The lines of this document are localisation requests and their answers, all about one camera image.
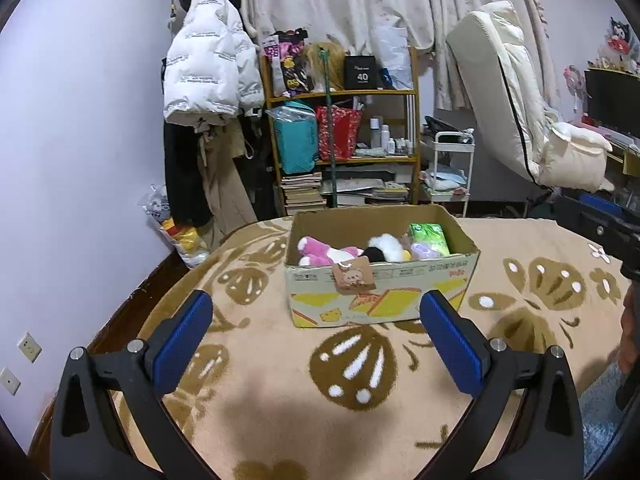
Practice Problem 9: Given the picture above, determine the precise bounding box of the pile of papers and magazines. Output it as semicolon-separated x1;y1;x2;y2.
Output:
322;172;411;207

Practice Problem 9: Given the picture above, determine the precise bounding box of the purple toy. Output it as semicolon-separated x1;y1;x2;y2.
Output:
407;241;441;261

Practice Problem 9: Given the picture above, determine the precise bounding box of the printed cardboard box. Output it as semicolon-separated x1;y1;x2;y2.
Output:
284;204;482;330

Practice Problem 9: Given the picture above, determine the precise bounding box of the cream curtain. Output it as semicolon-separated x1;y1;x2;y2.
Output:
235;0;556;111

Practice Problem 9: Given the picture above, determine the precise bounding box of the person's blue clothing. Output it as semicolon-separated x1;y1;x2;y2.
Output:
577;365;631;480

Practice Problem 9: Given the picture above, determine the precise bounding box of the beige patterned blanket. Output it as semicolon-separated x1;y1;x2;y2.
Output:
87;215;633;480

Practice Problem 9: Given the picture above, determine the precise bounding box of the white fluffy plush toy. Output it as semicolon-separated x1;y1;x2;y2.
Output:
361;232;412;264

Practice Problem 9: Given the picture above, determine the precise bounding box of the cream folded mattress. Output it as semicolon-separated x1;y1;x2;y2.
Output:
445;1;616;193

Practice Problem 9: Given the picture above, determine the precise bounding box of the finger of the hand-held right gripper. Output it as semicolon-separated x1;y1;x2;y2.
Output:
562;209;640;257
554;187;632;221

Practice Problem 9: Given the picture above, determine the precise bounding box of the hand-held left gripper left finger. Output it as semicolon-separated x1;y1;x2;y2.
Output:
50;290;215;480

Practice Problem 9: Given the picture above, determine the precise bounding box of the row of cosmetic bottles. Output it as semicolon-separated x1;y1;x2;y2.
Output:
369;116;416;157

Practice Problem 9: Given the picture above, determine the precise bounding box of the plastic bag of toys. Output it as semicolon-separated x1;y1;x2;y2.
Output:
140;184;211;268

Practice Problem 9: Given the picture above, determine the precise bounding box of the person's right hand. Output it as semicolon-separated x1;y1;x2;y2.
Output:
619;287;640;376

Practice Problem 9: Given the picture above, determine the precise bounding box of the white rolling cart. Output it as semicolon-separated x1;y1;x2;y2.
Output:
419;130;475;216

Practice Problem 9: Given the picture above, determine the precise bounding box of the black monitor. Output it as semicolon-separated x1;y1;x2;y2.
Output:
584;67;640;133

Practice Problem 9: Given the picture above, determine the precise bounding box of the pink plush toy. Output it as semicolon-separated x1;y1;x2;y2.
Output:
297;236;366;267

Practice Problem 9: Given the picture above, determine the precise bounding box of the brown cartoon hang tag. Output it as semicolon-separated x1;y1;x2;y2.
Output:
332;256;377;292

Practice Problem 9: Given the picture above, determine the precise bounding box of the red patterned bag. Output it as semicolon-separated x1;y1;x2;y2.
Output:
315;105;363;161

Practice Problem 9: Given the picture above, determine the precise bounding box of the black gift box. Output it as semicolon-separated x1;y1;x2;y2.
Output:
343;54;383;90

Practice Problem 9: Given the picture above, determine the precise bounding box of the white puffer jacket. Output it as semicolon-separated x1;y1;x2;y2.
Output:
164;0;265;133

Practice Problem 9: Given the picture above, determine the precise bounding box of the stack of books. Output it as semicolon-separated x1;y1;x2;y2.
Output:
280;172;326;217

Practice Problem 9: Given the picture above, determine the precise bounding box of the wooden shelf unit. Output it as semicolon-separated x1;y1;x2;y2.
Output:
260;47;421;218

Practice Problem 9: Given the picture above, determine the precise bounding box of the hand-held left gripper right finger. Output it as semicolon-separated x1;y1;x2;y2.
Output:
419;290;585;480

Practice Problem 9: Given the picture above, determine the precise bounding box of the black item on cart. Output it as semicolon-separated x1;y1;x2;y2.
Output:
424;116;473;136

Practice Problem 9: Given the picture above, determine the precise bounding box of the beige hanging coat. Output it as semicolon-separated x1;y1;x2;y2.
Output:
197;120;261;251

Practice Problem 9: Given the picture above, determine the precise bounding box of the black pink patterned bag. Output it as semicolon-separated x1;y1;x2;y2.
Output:
262;29;313;98

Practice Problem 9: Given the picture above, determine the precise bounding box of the pink doll figure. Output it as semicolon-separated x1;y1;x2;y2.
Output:
564;64;587;113

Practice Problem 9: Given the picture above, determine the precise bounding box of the blonde wig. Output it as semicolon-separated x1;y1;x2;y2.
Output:
302;42;348;92

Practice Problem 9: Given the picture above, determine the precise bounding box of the teal bag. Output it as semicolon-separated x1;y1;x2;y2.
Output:
270;101;320;175

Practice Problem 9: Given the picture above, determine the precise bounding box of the green pole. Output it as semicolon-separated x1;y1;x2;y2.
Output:
320;47;340;208

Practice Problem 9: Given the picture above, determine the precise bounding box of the clear plastic bag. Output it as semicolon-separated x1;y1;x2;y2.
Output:
375;25;416;91

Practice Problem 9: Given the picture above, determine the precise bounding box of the black red plush doll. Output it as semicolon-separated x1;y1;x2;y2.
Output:
597;17;640;72

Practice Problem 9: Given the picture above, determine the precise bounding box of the black hanging coat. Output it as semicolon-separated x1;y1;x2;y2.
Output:
164;120;213;228

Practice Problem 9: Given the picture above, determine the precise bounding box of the green tissue pack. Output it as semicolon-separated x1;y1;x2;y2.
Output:
407;222;451;256

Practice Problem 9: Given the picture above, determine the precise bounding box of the white wall socket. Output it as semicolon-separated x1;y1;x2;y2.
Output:
0;367;22;395
17;332;43;363

